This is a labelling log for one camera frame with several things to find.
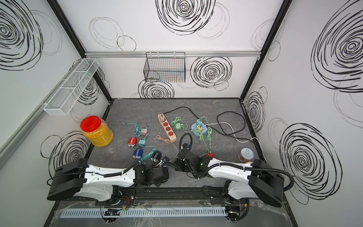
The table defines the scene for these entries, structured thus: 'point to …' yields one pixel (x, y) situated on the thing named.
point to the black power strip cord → (182, 107)
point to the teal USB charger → (142, 142)
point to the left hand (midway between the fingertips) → (162, 175)
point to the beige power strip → (168, 129)
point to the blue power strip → (194, 127)
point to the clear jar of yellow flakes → (97, 131)
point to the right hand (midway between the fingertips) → (174, 167)
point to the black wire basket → (168, 67)
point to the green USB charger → (177, 126)
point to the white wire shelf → (62, 100)
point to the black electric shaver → (156, 156)
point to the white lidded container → (246, 154)
